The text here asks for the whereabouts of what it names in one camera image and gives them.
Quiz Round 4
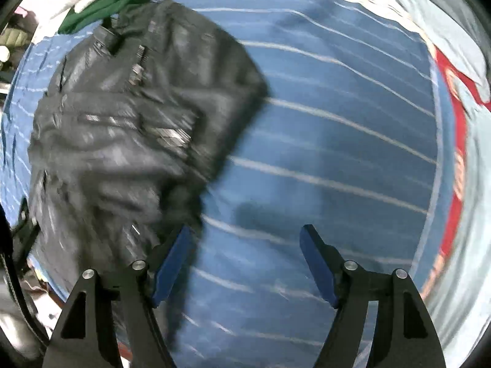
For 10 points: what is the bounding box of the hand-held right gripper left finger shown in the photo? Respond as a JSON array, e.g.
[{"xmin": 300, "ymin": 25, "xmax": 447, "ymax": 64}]
[{"xmin": 41, "ymin": 224, "xmax": 193, "ymax": 368}]

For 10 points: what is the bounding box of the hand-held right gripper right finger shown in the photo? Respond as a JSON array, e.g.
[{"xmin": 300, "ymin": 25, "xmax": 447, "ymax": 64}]
[{"xmin": 299, "ymin": 224, "xmax": 447, "ymax": 368}]

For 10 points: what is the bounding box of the black leather jacket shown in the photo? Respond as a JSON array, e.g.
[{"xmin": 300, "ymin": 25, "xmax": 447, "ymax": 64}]
[{"xmin": 24, "ymin": 0, "xmax": 269, "ymax": 347}]

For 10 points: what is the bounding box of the blue striped bed sheet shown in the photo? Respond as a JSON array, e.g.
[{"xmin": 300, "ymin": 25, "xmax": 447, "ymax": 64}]
[{"xmin": 0, "ymin": 0, "xmax": 446, "ymax": 368}]

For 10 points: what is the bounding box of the red patterned cloth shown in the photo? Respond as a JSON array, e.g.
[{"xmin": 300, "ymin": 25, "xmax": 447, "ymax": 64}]
[{"xmin": 420, "ymin": 42, "xmax": 491, "ymax": 296}]

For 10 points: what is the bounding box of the green white striped garment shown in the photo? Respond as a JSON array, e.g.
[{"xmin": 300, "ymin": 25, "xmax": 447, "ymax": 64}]
[{"xmin": 57, "ymin": 0, "xmax": 177, "ymax": 34}]

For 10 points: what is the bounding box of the light grey cloth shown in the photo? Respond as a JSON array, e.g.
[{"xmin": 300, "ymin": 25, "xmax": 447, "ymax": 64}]
[{"xmin": 361, "ymin": 0, "xmax": 491, "ymax": 96}]

